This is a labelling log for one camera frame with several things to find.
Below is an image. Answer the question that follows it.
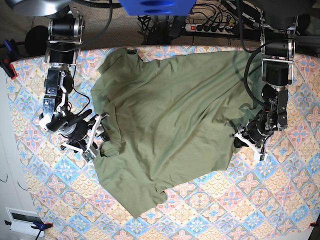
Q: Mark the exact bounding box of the black round stool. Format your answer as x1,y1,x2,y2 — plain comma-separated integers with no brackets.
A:
24,25,49,57

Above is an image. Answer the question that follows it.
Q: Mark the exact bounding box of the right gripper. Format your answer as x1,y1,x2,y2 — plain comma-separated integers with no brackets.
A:
61,112,110,157

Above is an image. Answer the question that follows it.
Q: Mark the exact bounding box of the green t-shirt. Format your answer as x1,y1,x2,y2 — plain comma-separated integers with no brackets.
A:
91,48,261,218

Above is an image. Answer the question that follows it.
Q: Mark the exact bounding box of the upper left table clamp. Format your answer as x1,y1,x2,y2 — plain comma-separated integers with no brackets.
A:
0,39,18,80

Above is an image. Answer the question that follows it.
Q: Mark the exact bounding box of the table clamp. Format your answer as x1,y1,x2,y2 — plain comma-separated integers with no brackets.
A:
0,39,18,80
4,220,53,232
309,222,320,228

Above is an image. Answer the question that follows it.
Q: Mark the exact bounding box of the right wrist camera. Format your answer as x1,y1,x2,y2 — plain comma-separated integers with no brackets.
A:
82,149,96,163

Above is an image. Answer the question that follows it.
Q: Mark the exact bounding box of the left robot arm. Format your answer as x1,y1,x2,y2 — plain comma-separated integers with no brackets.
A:
231,0,298,161

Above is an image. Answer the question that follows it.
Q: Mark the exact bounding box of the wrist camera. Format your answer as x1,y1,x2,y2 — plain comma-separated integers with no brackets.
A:
82,149,96,163
253,151,268,163

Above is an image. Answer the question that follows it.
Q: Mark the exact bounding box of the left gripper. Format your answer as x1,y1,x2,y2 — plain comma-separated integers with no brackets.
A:
229,119,274,154

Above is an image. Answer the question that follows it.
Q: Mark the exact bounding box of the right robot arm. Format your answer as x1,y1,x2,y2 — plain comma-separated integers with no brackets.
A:
39,5,109,162

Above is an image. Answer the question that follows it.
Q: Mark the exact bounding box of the patterned tablecloth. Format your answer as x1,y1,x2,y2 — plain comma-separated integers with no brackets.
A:
6,54,320,240

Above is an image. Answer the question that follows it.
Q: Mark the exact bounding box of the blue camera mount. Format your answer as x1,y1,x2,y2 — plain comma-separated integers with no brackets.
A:
119,0,196,16

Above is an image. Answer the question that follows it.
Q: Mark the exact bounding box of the lower left table clamp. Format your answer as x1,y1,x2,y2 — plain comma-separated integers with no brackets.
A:
4,220,53,232

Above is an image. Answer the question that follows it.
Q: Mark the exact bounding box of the white power strip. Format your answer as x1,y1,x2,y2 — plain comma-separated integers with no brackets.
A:
184,23,232,35

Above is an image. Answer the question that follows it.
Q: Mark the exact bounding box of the lower right table clamp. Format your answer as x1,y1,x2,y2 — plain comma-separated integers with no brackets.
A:
309,222,320,228

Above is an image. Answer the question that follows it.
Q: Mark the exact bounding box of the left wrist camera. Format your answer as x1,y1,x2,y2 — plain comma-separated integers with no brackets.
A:
253,151,268,163

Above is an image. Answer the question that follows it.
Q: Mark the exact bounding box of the white floor outlet box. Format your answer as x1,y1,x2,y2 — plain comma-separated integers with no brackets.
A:
4,207,42,237

